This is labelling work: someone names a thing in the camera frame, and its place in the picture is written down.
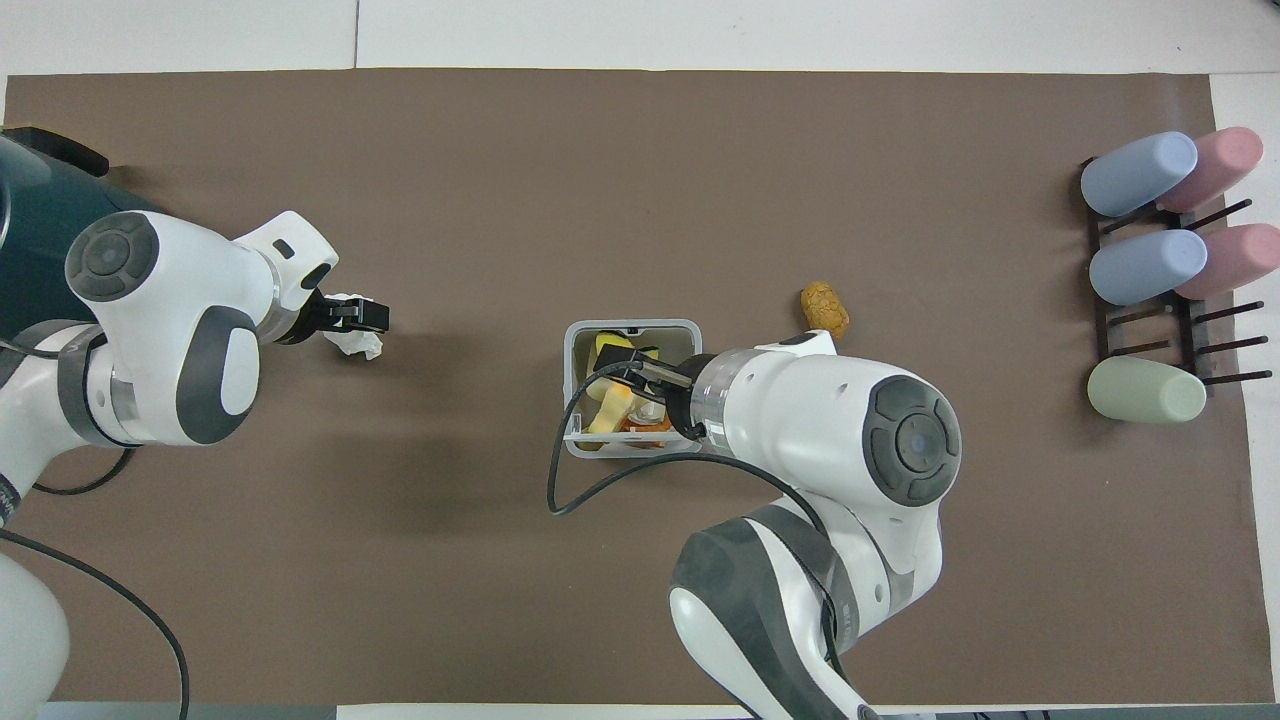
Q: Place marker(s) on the orange trash item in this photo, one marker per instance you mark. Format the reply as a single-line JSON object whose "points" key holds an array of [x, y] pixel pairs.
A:
{"points": [[645, 430]]}

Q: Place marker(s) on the dark brown cup rack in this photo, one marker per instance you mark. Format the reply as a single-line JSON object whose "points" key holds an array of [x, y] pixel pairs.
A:
{"points": [[1185, 320]]}

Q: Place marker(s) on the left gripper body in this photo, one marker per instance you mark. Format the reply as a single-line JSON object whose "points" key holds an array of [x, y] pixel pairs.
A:
{"points": [[312, 318]]}

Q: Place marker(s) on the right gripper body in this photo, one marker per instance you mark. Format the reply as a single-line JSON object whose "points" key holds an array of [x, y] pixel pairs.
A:
{"points": [[682, 410]]}

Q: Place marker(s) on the white paper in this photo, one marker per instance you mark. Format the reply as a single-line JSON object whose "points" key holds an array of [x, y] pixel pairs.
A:
{"points": [[352, 342]]}

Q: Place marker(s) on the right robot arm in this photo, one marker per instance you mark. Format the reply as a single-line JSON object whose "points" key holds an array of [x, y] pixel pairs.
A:
{"points": [[800, 420]]}

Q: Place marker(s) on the green plastic cup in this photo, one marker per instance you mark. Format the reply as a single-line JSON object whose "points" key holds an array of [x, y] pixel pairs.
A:
{"points": [[1145, 390]]}

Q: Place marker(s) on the pink plastic cup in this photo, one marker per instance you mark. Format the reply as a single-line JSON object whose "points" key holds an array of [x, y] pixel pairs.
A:
{"points": [[1225, 160], [1240, 258]]}

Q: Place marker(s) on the blue plastic cup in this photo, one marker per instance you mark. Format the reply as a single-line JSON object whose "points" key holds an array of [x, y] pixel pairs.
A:
{"points": [[1135, 175], [1145, 267]]}

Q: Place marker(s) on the grey plastic bin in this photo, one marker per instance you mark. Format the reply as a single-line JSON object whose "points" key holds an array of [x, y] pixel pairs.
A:
{"points": [[575, 350]]}

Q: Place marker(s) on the brown crumpled paper ball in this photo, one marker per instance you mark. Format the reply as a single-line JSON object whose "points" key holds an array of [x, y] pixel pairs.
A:
{"points": [[825, 308]]}

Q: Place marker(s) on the yellow trash item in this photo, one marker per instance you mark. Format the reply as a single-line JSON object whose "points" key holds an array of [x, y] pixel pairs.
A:
{"points": [[610, 405]]}

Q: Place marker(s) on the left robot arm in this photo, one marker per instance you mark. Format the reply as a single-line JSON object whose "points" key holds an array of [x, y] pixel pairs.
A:
{"points": [[160, 300]]}

